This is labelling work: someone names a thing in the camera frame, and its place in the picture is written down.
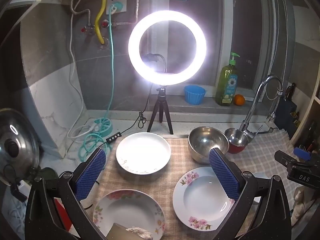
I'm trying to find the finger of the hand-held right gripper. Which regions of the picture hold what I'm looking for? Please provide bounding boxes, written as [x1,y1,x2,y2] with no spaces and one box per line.
[274,150,304,168]

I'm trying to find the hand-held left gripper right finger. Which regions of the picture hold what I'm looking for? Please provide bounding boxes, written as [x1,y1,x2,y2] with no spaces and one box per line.
[209,147,292,240]

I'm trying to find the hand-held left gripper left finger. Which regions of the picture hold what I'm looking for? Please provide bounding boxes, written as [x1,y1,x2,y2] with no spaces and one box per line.
[24,147,108,240]

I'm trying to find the floral rim white plate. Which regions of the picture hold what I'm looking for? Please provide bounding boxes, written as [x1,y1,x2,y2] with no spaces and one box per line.
[172,166,240,232]
[93,189,166,240]

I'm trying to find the small red steel bowl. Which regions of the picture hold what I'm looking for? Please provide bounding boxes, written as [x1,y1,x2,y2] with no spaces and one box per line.
[224,127,249,154]

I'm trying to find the large steel bowl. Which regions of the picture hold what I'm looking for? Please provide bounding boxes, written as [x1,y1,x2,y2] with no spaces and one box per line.
[188,126,230,165]

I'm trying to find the white plate with grey print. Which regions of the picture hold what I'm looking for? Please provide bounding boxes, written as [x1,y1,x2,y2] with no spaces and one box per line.
[116,132,172,176]

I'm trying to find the person's right hand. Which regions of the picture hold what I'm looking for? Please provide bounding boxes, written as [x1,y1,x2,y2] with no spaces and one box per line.
[292,187,316,228]

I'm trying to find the small blue block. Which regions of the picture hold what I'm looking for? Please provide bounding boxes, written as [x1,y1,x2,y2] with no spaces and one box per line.
[294,147,312,159]

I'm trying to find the grey plaid cloth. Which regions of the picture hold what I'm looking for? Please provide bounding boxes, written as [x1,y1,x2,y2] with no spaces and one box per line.
[225,129,300,180]

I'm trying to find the light blue cup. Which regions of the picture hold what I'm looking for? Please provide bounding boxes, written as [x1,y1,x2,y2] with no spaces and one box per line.
[252,172,272,180]

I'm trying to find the black inline remote control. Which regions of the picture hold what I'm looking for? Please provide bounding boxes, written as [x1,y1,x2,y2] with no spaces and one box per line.
[106,133,123,143]

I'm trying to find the dark knife block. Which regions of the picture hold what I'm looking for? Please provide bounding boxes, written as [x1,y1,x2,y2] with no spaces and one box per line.
[276,82,302,130]

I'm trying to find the red book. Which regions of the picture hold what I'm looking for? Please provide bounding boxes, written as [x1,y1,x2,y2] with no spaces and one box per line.
[54,197,73,230]

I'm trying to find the teal round power strip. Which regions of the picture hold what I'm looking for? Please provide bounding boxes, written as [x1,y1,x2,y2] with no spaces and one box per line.
[91,117,113,133]

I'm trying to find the wooden shelf unit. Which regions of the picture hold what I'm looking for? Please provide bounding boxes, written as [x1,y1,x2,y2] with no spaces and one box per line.
[291,72,320,155]

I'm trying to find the chrome faucet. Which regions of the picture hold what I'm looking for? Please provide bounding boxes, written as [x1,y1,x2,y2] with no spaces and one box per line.
[240,75,284,143]

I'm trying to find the brown flat block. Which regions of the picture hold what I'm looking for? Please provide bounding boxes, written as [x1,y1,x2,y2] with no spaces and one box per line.
[106,222,153,240]

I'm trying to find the pink plaid cloth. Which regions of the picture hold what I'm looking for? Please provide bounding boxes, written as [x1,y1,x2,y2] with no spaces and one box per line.
[92,137,240,240]

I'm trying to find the black power adapter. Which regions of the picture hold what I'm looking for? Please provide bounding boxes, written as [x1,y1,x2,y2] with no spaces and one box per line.
[10,184,27,202]

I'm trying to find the glass pot lid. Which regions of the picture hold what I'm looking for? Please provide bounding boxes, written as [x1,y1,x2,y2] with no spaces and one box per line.
[0,108,41,186]

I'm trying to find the blue fluted cup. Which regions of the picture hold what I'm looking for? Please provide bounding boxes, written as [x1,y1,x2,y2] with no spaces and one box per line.
[184,85,206,105]

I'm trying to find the green dish soap bottle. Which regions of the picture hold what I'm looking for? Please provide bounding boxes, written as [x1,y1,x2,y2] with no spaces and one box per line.
[215,52,240,107]

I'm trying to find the black tripod legs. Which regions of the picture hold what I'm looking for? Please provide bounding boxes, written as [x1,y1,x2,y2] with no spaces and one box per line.
[146,86,174,135]

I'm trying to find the black gooseneck phone holder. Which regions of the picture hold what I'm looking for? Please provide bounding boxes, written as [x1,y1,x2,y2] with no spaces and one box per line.
[141,53,167,73]

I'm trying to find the dark glass window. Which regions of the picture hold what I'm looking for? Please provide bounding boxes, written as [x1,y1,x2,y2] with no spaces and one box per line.
[150,0,233,95]

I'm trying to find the metal flexible pipe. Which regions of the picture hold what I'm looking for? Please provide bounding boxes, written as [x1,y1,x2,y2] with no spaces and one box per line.
[71,0,91,28]
[111,0,141,27]

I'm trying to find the metal faucet sprayer hose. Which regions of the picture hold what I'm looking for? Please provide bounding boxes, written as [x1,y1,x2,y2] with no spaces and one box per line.
[265,80,283,123]

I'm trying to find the black ring light cable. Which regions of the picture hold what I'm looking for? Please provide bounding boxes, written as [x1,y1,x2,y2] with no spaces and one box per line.
[84,90,152,160]

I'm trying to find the white cable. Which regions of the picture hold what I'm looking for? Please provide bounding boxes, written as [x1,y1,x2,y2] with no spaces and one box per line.
[67,0,97,140]

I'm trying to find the teal power cable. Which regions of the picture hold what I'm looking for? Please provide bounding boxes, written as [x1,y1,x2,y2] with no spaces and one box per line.
[79,1,124,162]

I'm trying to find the yellow gas hose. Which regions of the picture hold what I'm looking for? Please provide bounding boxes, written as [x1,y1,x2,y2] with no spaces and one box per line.
[94,0,108,45]

